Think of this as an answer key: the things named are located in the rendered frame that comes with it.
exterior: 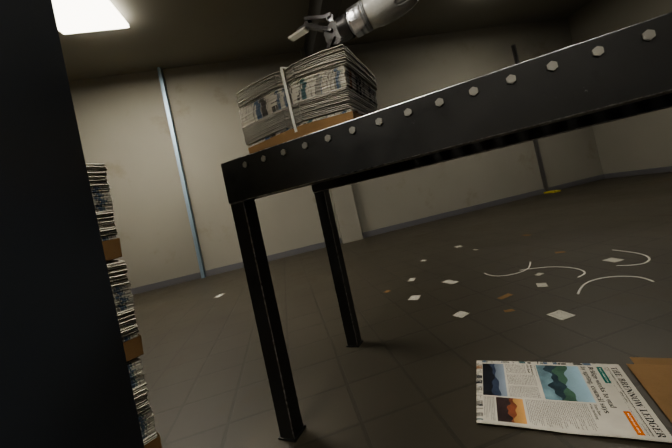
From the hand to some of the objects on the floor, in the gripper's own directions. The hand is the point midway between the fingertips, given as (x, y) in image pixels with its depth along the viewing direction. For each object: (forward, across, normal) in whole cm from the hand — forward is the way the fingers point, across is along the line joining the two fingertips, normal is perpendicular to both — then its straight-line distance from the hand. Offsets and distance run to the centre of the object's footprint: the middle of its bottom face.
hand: (298, 56), depth 104 cm
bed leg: (+28, +110, +28) cm, 117 cm away
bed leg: (+28, +111, -22) cm, 116 cm away
